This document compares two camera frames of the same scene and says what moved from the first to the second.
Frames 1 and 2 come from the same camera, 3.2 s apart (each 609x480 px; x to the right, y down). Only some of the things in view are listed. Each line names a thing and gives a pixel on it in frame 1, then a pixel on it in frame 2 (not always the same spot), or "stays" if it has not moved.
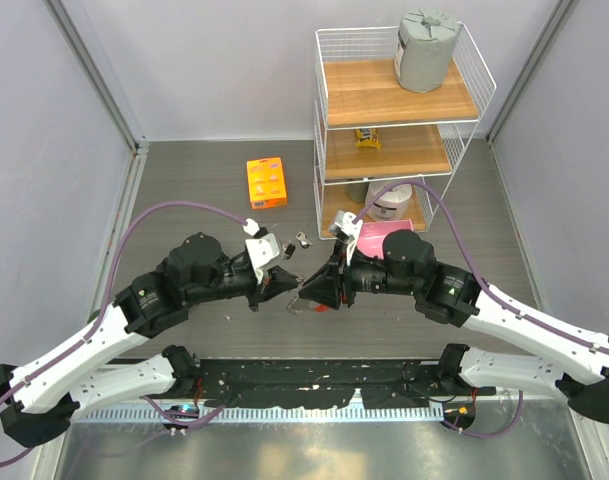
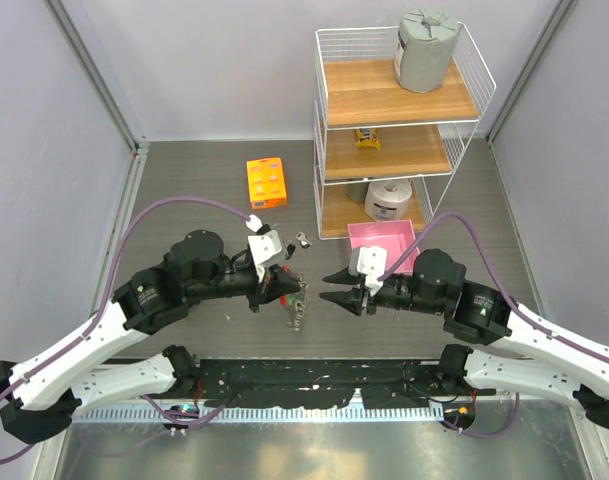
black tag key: x=289 y=251 stays
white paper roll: x=391 y=205 stays
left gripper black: x=275 y=281 stays
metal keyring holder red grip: x=304 y=305 to x=299 y=306
